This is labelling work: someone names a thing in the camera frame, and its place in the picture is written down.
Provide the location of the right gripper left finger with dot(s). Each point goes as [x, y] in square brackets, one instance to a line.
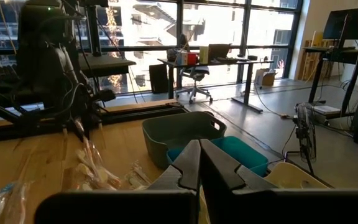
[185, 174]

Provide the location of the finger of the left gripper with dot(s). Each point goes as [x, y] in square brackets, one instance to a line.
[86, 130]

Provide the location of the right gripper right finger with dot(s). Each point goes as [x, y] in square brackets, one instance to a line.
[219, 174]

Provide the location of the orange toothbrush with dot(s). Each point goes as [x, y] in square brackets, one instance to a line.
[104, 179]
[89, 152]
[79, 183]

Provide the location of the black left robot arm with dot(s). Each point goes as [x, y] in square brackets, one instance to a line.
[42, 62]

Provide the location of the teal plastic bin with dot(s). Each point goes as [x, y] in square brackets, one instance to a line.
[238, 154]

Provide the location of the dark grey plastic bin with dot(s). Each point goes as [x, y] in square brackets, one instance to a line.
[179, 133]

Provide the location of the grey side table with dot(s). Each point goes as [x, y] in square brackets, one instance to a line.
[104, 63]

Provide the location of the light grey plastic bin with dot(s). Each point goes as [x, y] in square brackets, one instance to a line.
[294, 177]

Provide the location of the black computer tower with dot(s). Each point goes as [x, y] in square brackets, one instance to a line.
[158, 78]

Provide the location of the black floor fan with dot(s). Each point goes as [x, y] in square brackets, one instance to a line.
[305, 133]

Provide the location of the grey office chair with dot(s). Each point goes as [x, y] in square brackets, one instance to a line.
[194, 74]

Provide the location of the dark round object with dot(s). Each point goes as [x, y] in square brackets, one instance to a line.
[171, 55]

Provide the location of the brown cardboard box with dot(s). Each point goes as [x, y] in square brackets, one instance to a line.
[264, 77]

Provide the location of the white blue box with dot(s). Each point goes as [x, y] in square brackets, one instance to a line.
[182, 58]

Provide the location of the black office desk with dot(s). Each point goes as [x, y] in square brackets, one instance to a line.
[228, 62]

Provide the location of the red box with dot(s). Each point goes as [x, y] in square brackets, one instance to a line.
[192, 58]

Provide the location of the yellow green box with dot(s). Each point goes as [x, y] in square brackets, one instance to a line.
[204, 54]

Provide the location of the dark laptop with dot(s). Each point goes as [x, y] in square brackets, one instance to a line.
[219, 51]

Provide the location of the flat white box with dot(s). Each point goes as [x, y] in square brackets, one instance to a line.
[325, 109]

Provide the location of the wooden pallets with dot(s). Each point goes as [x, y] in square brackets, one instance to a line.
[314, 56]

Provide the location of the black standing desk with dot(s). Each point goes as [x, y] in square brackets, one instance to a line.
[331, 51]

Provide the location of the large black monitor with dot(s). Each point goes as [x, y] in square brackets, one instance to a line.
[350, 23]

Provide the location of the black vertical post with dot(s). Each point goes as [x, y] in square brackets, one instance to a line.
[93, 28]

